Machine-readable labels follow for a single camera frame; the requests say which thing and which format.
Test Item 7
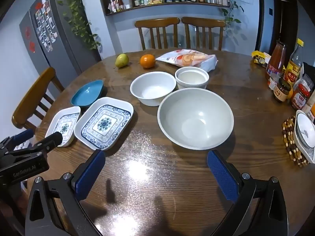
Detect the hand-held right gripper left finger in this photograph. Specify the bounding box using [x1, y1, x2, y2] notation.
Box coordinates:
[25, 149, 106, 236]

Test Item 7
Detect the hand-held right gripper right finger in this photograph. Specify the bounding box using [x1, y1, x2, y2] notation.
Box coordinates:
[207, 149, 289, 236]

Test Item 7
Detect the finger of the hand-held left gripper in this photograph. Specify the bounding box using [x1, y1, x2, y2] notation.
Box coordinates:
[0, 128, 34, 151]
[5, 131, 63, 156]

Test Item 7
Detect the small blue patterned plate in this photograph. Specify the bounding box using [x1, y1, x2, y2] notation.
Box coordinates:
[45, 106, 81, 147]

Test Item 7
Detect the large blue patterned plate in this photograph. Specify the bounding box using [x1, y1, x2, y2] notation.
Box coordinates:
[74, 97, 134, 151]

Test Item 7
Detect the blue dish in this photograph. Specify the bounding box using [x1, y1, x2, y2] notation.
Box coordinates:
[71, 79, 104, 108]

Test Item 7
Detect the large grey bowl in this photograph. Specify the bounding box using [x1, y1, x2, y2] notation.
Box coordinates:
[157, 88, 234, 150]

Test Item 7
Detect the small white straight-sided bowl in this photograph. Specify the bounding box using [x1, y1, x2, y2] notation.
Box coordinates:
[175, 67, 209, 90]

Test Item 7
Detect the medium white bowl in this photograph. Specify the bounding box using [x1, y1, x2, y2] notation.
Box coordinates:
[130, 71, 177, 107]

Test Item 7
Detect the wooden chair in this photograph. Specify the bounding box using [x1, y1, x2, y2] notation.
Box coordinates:
[134, 17, 181, 50]
[12, 66, 65, 129]
[181, 17, 226, 51]

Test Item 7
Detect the beaded wooden trivet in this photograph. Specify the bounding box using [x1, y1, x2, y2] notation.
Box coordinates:
[282, 115, 309, 168]

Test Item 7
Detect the patterned dish with bowl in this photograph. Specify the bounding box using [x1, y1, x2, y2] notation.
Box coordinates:
[294, 110, 315, 150]

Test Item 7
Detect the brown jar with dark lid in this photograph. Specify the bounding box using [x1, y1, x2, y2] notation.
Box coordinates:
[273, 78, 291, 102]

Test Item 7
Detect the grey refrigerator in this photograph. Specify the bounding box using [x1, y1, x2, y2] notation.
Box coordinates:
[19, 0, 102, 84]

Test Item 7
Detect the green pear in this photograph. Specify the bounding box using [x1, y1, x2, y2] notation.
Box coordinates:
[115, 53, 130, 69]

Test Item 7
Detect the red chili jar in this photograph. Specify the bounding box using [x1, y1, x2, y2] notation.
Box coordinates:
[290, 84, 311, 111]

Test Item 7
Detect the group of fridge photo magnets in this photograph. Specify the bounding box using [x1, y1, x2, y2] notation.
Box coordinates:
[34, 0, 58, 52]

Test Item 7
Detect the white snack bag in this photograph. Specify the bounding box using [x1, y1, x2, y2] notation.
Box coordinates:
[156, 49, 219, 72]

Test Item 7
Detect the yellow snack packet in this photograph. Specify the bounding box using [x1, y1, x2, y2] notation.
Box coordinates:
[251, 50, 272, 68]

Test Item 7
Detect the orange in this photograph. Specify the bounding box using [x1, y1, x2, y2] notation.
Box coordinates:
[140, 54, 156, 69]

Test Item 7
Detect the red sauce bottle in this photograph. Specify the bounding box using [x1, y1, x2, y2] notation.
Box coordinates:
[265, 40, 287, 80]

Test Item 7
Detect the trailing green plant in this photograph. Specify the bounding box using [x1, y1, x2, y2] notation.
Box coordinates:
[50, 0, 102, 52]

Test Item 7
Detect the yellow-capped oil bottle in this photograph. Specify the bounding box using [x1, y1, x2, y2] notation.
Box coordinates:
[283, 39, 305, 84]

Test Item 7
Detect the black bag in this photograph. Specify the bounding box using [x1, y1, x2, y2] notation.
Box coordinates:
[299, 62, 315, 92]

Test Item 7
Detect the hanging green vine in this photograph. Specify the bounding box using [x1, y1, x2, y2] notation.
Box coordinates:
[220, 0, 244, 33]

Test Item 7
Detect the dark door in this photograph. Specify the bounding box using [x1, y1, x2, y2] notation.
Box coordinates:
[273, 0, 299, 54]

